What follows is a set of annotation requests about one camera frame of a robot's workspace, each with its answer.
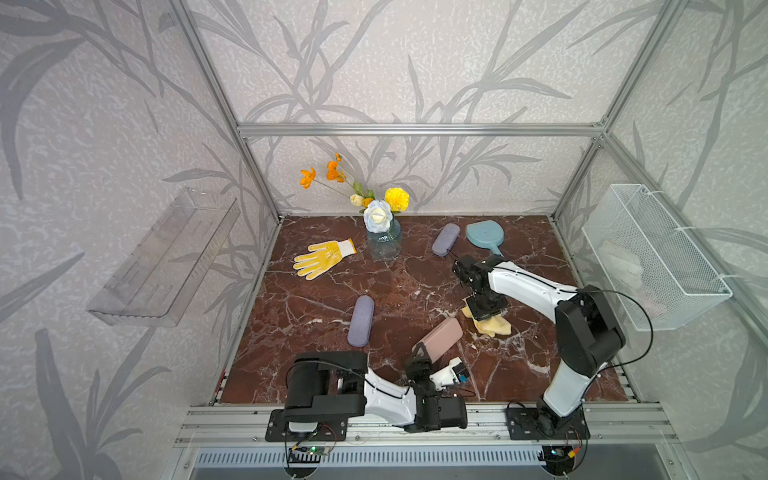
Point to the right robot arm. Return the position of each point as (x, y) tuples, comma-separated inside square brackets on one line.
[(587, 332)]

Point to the yellow microfiber cloth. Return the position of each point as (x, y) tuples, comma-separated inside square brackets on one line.
[(492, 327)]

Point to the glass vase with flowers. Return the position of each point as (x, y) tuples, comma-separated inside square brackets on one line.
[(383, 230)]

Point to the aluminium mounting rail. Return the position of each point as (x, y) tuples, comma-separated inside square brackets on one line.
[(244, 426)]

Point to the teal hand mirror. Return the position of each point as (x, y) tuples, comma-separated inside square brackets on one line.
[(486, 234)]

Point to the lavender eyeglass case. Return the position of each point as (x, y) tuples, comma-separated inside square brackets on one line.
[(361, 322), (446, 239)]

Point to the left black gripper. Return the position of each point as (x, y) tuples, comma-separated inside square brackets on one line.
[(423, 371)]

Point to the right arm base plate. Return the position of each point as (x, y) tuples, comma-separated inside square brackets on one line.
[(528, 427)]

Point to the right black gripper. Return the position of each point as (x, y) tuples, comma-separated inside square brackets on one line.
[(497, 303)]

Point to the pink eyeglass case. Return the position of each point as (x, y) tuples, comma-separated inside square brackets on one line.
[(439, 340)]

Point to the white wire mesh basket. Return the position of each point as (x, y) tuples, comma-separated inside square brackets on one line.
[(646, 254)]

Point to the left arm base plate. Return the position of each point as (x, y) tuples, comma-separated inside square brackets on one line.
[(281, 429)]

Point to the clear acrylic wall shelf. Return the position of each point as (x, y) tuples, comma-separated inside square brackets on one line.
[(154, 286)]

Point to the yellow work glove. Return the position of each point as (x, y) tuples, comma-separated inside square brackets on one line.
[(322, 257)]

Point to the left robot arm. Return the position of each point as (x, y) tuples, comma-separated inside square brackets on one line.
[(327, 389)]

